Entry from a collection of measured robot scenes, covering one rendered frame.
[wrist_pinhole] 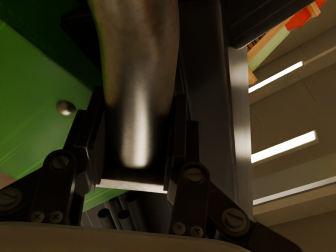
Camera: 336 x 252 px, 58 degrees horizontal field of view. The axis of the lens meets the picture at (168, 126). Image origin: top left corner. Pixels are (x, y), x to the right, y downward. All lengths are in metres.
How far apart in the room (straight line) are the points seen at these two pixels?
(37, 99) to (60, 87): 0.02
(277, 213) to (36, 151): 4.60
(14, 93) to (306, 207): 4.53
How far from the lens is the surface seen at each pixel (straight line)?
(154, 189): 0.15
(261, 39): 3.07
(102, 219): 0.24
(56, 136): 0.20
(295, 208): 4.65
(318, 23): 9.66
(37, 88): 0.18
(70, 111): 0.18
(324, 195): 4.49
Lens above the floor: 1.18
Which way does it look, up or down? 18 degrees up
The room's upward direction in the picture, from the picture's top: 139 degrees clockwise
